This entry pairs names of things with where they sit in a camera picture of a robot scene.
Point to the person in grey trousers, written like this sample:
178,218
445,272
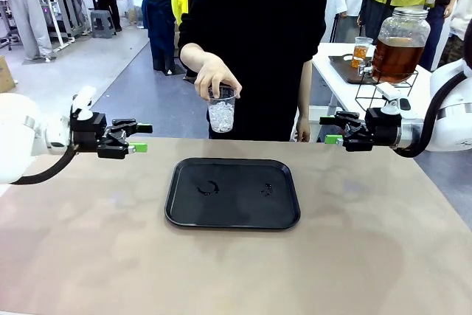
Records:
31,20

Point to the person's right hand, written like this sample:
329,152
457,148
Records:
214,75

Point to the mannequin with navy skirt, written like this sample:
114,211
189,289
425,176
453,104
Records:
156,16

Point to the black plastic serving tray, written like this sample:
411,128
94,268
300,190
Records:
236,211

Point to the person's black shirt torso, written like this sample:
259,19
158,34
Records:
258,34

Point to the person's right forearm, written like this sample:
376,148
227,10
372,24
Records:
195,53

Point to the glass tea dispenser jar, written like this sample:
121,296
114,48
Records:
400,53

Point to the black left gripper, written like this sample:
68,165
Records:
86,132

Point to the white plastic bin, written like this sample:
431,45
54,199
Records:
319,123

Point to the person in white shirt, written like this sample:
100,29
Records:
461,5

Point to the grey work desk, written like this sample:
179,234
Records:
64,9

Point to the grey step stool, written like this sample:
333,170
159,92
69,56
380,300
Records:
101,23

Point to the short clear iced cup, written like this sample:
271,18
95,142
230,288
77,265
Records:
221,117

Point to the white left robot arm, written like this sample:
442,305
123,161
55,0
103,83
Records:
22,134

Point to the person's left forearm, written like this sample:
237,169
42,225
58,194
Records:
304,90

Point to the person's left hand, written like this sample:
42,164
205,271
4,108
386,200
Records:
303,130

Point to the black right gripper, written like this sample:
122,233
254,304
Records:
383,128

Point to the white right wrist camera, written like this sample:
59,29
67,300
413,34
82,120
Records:
392,99

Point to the tall clear iced cup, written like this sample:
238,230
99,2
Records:
361,55

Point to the brown cardboard box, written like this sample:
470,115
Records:
6,75

